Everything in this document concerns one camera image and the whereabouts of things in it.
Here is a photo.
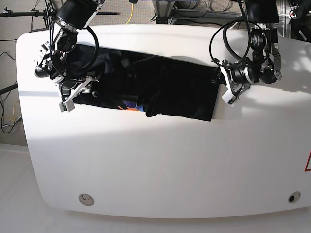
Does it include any black T-shirt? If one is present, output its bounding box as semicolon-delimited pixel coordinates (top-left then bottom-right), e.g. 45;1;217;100
74;48;219;121

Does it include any black tripod stand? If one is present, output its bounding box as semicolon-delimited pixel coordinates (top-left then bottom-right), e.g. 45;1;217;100
0;0;64;32

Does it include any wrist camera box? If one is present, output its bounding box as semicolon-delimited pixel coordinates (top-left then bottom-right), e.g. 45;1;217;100
222;89;239;107
59;100;75;112

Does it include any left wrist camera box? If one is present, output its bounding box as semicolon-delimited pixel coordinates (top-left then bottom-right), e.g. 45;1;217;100
222;89;239;107

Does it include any red triangle warning sticker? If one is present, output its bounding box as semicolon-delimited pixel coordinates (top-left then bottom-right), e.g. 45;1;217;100
305;152;311;172

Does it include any aluminium frame base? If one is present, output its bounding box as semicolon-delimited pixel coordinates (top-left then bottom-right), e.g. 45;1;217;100
152;0;292;38

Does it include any floor cables left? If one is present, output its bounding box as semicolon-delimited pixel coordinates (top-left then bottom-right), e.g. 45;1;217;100
0;51;22;133

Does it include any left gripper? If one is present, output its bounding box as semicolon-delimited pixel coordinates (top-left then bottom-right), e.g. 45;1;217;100
210;66;252;99

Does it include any yellow cable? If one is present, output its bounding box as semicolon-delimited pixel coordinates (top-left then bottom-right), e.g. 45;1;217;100
125;2;135;25

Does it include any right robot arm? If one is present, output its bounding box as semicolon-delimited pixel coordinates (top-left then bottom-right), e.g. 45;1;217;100
34;0;105;101

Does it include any left table grommet cap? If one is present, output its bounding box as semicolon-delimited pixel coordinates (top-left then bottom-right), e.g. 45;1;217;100
78;194;95;206

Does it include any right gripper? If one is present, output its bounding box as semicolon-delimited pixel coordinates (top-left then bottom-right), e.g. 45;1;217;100
59;75;99;103

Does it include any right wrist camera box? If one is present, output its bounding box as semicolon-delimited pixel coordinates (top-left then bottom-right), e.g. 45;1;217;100
59;100;75;112

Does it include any table grommet cap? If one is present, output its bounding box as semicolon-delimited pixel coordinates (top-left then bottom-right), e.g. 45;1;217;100
78;194;95;206
288;191;301;203

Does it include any right table grommet cap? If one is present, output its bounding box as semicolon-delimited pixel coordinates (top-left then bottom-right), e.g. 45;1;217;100
288;191;301;203

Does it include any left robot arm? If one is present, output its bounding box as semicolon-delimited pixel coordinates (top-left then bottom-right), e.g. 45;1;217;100
211;0;281;106

